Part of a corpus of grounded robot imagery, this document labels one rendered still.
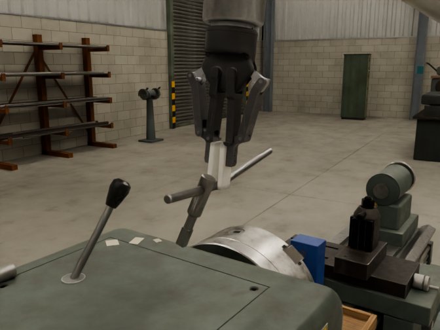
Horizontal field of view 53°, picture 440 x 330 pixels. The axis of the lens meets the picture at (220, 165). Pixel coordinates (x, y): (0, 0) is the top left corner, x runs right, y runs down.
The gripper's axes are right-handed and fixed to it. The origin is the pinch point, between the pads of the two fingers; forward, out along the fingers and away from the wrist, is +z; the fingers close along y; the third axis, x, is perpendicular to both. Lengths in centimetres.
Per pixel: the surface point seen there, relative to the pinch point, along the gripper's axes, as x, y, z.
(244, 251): -14.6, 0.6, 18.8
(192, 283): 4.9, 0.3, 17.7
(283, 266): -19.0, -6.0, 21.3
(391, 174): -131, -11, 19
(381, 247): -83, -17, 34
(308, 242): -54, -1, 28
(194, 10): -987, 622, -187
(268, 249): -19.8, -2.3, 19.1
